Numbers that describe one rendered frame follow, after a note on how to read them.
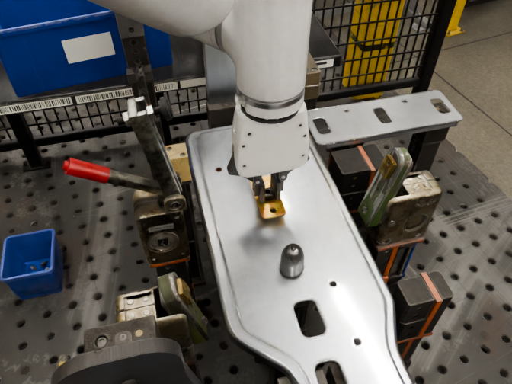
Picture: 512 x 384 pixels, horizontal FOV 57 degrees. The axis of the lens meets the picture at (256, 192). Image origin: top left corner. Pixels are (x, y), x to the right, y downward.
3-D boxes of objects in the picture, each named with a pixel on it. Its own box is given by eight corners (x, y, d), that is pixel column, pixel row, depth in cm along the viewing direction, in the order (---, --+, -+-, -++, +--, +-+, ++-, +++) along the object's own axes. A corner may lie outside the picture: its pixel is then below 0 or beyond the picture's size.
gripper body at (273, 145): (237, 121, 55) (239, 186, 64) (318, 107, 57) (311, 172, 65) (224, 84, 60) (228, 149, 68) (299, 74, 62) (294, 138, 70)
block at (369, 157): (370, 264, 101) (399, 171, 80) (321, 274, 99) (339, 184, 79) (353, 229, 107) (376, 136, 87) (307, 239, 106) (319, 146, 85)
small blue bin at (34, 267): (66, 294, 96) (52, 270, 89) (16, 305, 94) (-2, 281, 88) (67, 252, 103) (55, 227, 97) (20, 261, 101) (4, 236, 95)
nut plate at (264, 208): (287, 215, 70) (287, 209, 69) (262, 219, 69) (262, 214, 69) (272, 176, 76) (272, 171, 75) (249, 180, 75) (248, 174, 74)
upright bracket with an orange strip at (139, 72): (186, 279, 99) (144, 75, 62) (179, 280, 98) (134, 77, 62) (184, 267, 100) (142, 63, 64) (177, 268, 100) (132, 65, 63)
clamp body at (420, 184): (407, 315, 93) (464, 199, 68) (351, 328, 91) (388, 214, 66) (387, 276, 99) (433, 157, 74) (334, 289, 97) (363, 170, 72)
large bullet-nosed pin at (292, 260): (305, 281, 65) (308, 254, 61) (283, 286, 65) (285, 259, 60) (298, 262, 67) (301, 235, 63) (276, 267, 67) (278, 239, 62)
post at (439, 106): (429, 213, 111) (470, 116, 89) (386, 222, 109) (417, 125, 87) (416, 193, 115) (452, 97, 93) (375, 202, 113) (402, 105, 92)
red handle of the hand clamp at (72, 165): (184, 197, 65) (65, 170, 56) (176, 208, 66) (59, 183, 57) (179, 177, 68) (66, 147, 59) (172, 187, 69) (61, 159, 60)
